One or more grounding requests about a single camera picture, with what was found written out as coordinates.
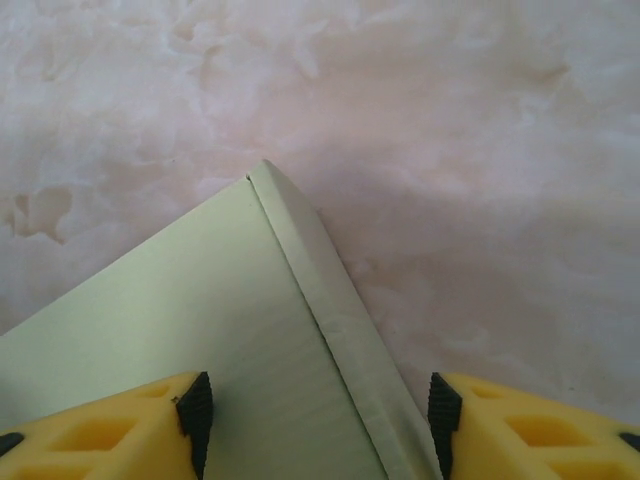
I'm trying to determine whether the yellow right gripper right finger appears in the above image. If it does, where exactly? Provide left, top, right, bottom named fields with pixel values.
left=428, top=372, right=640, bottom=480

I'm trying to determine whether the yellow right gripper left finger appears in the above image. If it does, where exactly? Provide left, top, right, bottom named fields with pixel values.
left=0, top=370, right=215, bottom=480

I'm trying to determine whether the green paper box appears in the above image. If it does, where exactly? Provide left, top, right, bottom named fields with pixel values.
left=0, top=158, right=444, bottom=480

